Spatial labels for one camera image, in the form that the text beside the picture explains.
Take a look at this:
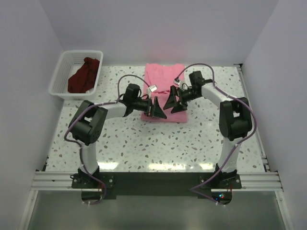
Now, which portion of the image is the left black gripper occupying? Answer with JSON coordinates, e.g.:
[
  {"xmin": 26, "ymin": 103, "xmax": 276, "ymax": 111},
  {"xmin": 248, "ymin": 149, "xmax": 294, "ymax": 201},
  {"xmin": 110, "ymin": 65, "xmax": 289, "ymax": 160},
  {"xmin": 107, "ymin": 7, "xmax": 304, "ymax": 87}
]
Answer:
[{"xmin": 132, "ymin": 96, "xmax": 166, "ymax": 119}]

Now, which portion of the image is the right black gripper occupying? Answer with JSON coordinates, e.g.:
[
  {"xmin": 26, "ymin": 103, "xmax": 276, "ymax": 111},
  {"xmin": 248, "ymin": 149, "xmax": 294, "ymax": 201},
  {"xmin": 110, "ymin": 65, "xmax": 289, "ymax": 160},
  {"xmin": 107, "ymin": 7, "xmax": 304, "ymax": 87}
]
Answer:
[{"xmin": 163, "ymin": 85, "xmax": 200, "ymax": 114}]

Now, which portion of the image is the pink t-shirt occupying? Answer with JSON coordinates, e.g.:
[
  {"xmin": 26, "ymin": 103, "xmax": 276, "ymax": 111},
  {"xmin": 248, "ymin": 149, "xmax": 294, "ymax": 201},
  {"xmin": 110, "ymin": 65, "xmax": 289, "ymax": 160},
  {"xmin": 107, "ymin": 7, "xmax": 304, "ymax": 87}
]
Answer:
[{"xmin": 141, "ymin": 64, "xmax": 188, "ymax": 123}]

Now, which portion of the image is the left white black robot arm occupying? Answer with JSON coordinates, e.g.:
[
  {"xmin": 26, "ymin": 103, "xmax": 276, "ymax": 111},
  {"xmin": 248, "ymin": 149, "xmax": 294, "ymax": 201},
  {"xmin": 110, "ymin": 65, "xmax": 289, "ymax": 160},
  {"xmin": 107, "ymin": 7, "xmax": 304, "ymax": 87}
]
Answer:
[{"xmin": 64, "ymin": 83, "xmax": 167, "ymax": 188}]

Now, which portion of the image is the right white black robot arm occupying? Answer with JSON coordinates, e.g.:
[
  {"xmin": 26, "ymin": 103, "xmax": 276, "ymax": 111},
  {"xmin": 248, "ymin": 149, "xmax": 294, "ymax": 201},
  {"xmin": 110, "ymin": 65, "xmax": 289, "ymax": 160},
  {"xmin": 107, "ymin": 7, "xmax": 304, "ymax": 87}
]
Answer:
[{"xmin": 163, "ymin": 71, "xmax": 256, "ymax": 189}]

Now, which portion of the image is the dark red t-shirt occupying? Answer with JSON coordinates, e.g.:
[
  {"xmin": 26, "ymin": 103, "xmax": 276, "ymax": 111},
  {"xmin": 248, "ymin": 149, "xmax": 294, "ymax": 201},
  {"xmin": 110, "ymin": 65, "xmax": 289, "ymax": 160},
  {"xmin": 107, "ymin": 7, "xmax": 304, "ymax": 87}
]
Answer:
[{"xmin": 68, "ymin": 57, "xmax": 100, "ymax": 93}]

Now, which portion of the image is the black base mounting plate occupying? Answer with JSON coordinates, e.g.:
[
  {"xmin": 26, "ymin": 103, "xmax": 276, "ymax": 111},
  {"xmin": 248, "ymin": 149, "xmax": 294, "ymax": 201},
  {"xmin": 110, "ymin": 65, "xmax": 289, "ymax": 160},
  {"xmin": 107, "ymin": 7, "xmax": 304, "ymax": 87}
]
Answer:
[{"xmin": 70, "ymin": 170, "xmax": 242, "ymax": 204}]

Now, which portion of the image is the white plastic laundry basket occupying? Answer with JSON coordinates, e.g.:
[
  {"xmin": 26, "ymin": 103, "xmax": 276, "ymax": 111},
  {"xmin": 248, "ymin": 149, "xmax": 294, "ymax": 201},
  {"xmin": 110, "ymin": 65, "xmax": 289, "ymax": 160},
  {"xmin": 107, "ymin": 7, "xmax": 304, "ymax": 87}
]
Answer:
[{"xmin": 49, "ymin": 50, "xmax": 104, "ymax": 100}]

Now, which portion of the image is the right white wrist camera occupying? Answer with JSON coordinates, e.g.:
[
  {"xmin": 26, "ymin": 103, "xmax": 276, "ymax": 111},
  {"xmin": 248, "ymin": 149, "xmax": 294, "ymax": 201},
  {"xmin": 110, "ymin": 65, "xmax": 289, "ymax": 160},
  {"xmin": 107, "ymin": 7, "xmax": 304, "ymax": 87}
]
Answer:
[{"xmin": 174, "ymin": 78, "xmax": 185, "ymax": 88}]

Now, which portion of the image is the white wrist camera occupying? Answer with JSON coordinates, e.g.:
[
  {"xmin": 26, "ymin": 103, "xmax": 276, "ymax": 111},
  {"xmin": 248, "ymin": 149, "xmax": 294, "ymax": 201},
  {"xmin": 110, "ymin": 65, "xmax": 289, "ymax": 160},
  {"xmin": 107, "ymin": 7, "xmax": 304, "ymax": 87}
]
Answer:
[
  {"xmin": 174, "ymin": 78, "xmax": 185, "ymax": 88},
  {"xmin": 147, "ymin": 84, "xmax": 158, "ymax": 94}
]

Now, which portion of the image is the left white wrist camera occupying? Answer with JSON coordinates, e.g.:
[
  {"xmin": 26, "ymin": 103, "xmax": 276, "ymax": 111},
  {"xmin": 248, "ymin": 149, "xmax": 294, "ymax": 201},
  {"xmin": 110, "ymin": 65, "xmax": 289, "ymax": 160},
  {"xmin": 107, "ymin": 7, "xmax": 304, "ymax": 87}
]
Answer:
[{"xmin": 147, "ymin": 84, "xmax": 158, "ymax": 94}]

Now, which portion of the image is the aluminium right side rail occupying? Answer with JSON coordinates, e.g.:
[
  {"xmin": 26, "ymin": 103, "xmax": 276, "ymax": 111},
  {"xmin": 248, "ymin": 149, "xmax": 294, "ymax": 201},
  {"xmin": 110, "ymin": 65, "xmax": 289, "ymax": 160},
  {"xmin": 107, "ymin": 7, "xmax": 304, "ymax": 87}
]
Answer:
[{"xmin": 234, "ymin": 64, "xmax": 271, "ymax": 173}]

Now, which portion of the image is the aluminium rail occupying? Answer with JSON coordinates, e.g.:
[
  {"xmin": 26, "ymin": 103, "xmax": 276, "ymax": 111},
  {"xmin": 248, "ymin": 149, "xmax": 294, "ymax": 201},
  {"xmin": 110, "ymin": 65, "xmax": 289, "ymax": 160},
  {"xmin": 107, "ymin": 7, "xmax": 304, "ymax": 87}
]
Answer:
[
  {"xmin": 31, "ymin": 172, "xmax": 283, "ymax": 192},
  {"xmin": 234, "ymin": 64, "xmax": 271, "ymax": 173}
]

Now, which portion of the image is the aluminium front rail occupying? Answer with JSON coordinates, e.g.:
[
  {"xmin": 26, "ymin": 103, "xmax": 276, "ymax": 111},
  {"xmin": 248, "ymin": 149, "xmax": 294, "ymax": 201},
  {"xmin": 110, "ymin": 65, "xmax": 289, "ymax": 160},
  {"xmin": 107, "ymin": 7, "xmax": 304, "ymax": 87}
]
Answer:
[{"xmin": 31, "ymin": 172, "xmax": 283, "ymax": 192}]

